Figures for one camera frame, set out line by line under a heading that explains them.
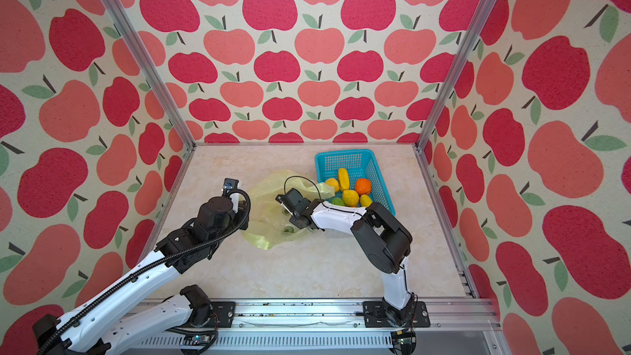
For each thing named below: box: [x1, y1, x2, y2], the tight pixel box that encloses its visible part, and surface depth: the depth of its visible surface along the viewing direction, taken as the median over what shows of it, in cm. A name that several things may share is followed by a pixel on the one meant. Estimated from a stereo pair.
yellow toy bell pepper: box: [341, 189, 360, 208], surface depth 97 cm
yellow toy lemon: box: [359, 193, 374, 208], surface depth 98 cm
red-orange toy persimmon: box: [354, 177, 373, 197], surface depth 102 cm
